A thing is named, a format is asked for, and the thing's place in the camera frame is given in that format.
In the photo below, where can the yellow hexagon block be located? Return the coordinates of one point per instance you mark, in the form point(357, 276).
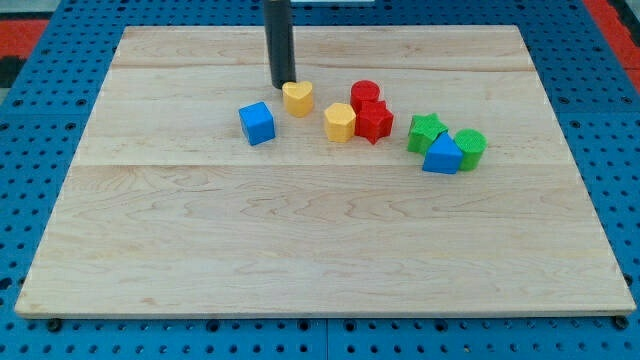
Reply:
point(339, 122)

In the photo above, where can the red star block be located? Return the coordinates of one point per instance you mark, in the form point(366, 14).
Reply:
point(374, 121)

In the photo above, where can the blue cube block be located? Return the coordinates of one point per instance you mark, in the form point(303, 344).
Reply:
point(257, 123)

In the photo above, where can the yellow heart block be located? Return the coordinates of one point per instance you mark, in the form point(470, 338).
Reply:
point(298, 98)

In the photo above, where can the red cylinder block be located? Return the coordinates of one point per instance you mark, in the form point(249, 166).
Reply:
point(363, 91)

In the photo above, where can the green star block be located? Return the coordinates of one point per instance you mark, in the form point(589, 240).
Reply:
point(424, 131)

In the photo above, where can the blue triangle block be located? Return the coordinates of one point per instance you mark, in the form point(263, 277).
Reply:
point(443, 156)

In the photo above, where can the green cylinder block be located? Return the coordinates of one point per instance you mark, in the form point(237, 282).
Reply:
point(472, 145)

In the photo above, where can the light wooden board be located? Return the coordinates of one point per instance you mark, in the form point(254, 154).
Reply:
point(168, 212)

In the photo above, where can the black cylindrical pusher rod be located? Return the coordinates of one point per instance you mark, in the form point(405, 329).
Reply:
point(280, 41)

